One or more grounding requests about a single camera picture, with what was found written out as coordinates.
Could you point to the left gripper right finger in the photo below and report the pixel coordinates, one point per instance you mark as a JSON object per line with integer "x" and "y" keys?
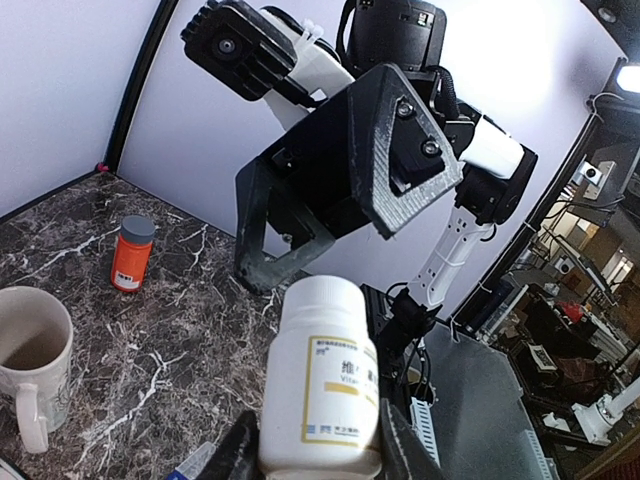
{"x": 403, "y": 454}

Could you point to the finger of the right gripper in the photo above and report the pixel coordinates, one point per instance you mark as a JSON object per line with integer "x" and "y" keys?
{"x": 413, "y": 162}
{"x": 263, "y": 200}

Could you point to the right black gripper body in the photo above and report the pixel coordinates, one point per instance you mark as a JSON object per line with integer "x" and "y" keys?
{"x": 313, "y": 179}

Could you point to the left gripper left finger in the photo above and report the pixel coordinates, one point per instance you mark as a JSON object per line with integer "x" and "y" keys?
{"x": 236, "y": 457}

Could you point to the clear plastic pill organizer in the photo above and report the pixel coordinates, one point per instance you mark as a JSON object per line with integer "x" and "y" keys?
{"x": 193, "y": 465}

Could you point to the small white pill bottle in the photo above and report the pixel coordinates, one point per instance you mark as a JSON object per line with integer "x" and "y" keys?
{"x": 321, "y": 401}

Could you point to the orange pill bottle grey cap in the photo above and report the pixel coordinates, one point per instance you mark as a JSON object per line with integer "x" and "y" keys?
{"x": 132, "y": 252}

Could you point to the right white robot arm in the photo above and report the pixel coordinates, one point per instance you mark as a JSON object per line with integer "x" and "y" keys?
{"x": 495, "y": 168}

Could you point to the cream ceramic mug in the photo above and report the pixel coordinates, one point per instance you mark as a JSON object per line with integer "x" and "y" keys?
{"x": 36, "y": 345}

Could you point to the right black frame post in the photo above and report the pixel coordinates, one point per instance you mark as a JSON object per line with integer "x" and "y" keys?
{"x": 135, "y": 85}

